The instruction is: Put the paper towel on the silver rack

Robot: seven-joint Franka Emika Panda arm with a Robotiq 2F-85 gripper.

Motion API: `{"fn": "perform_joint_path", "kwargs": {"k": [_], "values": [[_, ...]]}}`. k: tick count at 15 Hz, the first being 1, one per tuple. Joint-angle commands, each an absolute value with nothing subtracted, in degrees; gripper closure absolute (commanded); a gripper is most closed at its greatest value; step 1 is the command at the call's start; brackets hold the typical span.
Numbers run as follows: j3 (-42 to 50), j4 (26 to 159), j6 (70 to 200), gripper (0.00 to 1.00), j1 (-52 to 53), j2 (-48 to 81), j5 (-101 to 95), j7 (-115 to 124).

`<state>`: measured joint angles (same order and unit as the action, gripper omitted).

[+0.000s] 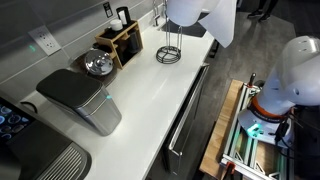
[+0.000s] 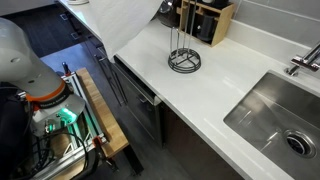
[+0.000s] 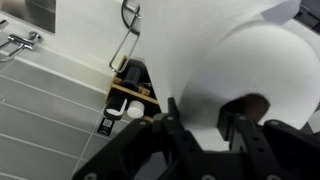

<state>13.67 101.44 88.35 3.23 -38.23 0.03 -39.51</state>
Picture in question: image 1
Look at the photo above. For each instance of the stainless steel sink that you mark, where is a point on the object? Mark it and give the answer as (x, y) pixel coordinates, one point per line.
(193, 30)

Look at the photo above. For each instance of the black wall switch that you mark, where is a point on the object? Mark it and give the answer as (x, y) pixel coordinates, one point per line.
(107, 9)

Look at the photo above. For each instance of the aluminium profile frame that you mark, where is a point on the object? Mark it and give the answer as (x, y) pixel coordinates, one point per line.
(241, 153)

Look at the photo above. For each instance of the red black clamp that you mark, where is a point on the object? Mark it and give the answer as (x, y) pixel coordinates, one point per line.
(228, 170)
(252, 79)

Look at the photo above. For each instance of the chrome faucet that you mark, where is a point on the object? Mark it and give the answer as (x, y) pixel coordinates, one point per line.
(155, 15)

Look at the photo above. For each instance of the wooden countertop organizer box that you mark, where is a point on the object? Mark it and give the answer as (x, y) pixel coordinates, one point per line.
(116, 45)

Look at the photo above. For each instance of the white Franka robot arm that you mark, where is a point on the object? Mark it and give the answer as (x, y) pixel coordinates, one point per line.
(293, 80)

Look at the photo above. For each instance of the coffee machine with screen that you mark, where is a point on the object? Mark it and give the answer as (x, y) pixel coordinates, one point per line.
(36, 153)

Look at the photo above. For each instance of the black jar with white label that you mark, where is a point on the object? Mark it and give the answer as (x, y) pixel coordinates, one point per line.
(123, 16)

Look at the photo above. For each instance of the wooden base board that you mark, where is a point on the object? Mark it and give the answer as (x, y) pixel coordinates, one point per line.
(221, 130)

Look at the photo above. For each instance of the dark mug in organizer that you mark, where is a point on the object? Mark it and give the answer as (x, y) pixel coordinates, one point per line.
(134, 42)

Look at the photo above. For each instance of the small white cup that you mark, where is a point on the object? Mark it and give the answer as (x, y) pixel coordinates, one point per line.
(116, 25)

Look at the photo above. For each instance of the white paper towel roll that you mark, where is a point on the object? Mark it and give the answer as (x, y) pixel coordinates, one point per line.
(186, 11)

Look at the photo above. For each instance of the steel bin with black lid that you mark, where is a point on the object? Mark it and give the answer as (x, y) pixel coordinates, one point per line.
(80, 100)

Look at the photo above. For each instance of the white wall outlet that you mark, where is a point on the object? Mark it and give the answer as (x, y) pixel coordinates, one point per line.
(45, 40)

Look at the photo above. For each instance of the person's dark shoes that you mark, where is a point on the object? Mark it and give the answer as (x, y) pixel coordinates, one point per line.
(258, 15)

